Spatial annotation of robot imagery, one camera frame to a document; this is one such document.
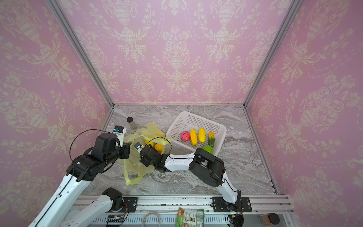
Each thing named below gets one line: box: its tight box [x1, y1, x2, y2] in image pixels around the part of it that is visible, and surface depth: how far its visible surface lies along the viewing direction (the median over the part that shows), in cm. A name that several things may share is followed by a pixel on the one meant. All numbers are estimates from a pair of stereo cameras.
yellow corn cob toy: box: [198, 127, 206, 143], surface depth 99 cm
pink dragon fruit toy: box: [180, 130, 191, 142], surface depth 97 cm
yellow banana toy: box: [190, 129, 199, 146], surface depth 98 cm
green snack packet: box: [175, 207, 205, 227], surface depth 71 cm
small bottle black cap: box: [126, 116, 134, 123], surface depth 102 cm
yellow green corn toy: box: [207, 131, 216, 148], surface depth 96 cm
